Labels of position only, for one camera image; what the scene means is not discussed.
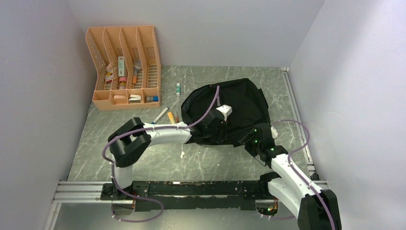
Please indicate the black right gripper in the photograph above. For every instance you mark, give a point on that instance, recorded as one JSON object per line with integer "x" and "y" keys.
{"x": 246, "y": 140}

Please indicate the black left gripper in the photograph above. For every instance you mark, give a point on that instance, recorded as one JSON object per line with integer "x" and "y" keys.
{"x": 222, "y": 134}

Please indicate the black student backpack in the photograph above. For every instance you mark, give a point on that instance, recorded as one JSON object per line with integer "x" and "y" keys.
{"x": 249, "y": 106}

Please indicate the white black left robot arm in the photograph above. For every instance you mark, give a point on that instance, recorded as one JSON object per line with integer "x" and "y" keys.
{"x": 131, "y": 140}

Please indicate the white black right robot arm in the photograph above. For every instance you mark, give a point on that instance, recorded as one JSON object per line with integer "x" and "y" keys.
{"x": 314, "y": 208}

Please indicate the white blue marker pen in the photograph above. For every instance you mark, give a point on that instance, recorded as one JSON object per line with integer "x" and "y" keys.
{"x": 159, "y": 116}

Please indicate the white green glue stick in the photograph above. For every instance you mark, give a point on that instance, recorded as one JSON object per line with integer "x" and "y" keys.
{"x": 178, "y": 89}

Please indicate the white stapler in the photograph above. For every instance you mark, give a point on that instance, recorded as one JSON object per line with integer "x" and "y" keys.
{"x": 134, "y": 98}

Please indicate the orange marker in organizer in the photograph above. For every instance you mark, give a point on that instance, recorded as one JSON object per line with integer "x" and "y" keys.
{"x": 135, "y": 73}

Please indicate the peach plastic desk organizer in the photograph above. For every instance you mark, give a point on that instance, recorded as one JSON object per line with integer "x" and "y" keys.
{"x": 138, "y": 45}

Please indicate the tall white pink box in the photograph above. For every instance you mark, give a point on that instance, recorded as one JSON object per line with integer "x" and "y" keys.
{"x": 121, "y": 66}

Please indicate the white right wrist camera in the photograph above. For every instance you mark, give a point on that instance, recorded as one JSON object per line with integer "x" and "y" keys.
{"x": 274, "y": 132}

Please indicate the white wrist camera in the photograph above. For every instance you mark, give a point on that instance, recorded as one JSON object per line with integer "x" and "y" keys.
{"x": 274, "y": 132}
{"x": 226, "y": 111}

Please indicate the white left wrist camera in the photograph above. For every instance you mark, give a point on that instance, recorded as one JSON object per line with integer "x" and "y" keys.
{"x": 226, "y": 111}

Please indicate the aluminium side rail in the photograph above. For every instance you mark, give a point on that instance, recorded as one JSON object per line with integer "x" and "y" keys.
{"x": 302, "y": 133}

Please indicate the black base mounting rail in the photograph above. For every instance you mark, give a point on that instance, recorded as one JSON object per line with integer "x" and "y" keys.
{"x": 154, "y": 195}

